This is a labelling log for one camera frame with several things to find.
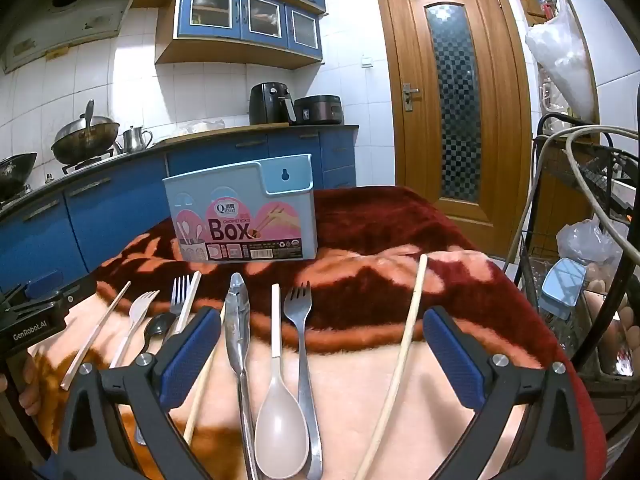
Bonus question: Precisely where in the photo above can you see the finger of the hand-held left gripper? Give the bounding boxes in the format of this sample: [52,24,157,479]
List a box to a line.
[0,279,98,311]

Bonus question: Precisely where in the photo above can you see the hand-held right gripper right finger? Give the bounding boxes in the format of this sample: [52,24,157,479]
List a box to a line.
[423,306,599,480]

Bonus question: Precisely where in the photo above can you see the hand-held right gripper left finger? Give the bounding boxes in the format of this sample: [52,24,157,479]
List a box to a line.
[52,306,223,480]

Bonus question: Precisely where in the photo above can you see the short wooden chopstick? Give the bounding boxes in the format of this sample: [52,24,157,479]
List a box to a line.
[182,305,226,445]

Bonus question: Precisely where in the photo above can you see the black spoon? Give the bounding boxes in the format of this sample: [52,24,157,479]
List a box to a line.
[134,312,177,366]

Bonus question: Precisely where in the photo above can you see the white chopstick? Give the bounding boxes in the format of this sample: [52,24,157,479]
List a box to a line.
[60,280,133,392]
[172,270,203,336]

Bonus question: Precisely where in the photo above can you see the long wooden chopstick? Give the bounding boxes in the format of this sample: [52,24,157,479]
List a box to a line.
[356,253,429,480]

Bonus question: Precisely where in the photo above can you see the steel tongs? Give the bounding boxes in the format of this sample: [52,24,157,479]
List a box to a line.
[223,272,261,480]

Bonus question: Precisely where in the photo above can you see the white plastic fork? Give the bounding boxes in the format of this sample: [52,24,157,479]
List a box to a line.
[107,290,161,368]

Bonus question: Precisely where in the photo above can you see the large steel fork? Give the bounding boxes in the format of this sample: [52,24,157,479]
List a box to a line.
[282,281,325,480]

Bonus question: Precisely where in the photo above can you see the beige plastic spoon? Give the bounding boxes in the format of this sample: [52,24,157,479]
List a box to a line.
[254,283,311,479]

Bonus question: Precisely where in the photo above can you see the light blue utensil box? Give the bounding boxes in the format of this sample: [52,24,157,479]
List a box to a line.
[163,153,318,263]

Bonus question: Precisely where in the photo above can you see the person's left hand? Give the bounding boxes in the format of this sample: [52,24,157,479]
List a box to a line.
[17,355,46,411]

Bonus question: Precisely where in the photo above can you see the blue base cabinets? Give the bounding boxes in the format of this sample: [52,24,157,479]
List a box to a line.
[0,127,361,291]

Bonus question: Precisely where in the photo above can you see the gas stove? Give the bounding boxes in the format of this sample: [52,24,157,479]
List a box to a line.
[60,150,117,175]

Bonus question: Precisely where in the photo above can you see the blue lidded container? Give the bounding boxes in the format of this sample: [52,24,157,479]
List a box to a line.
[541,257,588,318]

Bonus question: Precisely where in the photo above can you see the black frying pan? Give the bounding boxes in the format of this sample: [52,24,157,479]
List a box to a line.
[0,152,38,201]

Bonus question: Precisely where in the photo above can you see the steel wok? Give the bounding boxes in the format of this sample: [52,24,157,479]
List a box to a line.
[51,100,121,166]

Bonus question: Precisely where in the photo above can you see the steel kettle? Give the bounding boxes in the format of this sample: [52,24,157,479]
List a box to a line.
[121,126,153,153]

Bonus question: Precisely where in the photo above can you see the clear bag of eggs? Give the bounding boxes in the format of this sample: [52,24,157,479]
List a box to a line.
[556,220,640,376]

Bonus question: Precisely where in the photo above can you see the wooden door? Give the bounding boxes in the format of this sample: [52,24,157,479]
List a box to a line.
[374,0,532,261]

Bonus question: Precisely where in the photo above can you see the dark countertop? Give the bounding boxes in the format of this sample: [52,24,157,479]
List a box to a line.
[0,124,360,221]

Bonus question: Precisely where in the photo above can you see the clear bag on counter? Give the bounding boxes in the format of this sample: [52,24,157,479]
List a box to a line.
[175,119,226,136]

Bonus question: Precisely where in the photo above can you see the black air fryer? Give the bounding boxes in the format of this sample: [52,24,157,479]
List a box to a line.
[248,82,296,126]

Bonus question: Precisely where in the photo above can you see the dark rice cooker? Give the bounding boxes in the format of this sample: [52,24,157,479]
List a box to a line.
[294,95,345,126]

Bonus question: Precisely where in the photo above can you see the range hood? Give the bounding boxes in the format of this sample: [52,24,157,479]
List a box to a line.
[0,0,151,73]

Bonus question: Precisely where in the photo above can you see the white plastic bag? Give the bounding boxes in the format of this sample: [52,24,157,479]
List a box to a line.
[525,10,601,116]

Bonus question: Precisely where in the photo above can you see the beige hose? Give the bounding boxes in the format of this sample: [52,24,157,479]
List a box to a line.
[502,127,640,273]

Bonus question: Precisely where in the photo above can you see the black wire rack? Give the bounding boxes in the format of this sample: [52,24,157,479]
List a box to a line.
[520,112,640,411]

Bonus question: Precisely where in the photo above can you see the blue glass wall cabinet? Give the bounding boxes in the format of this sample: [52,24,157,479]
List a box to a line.
[155,0,328,68]

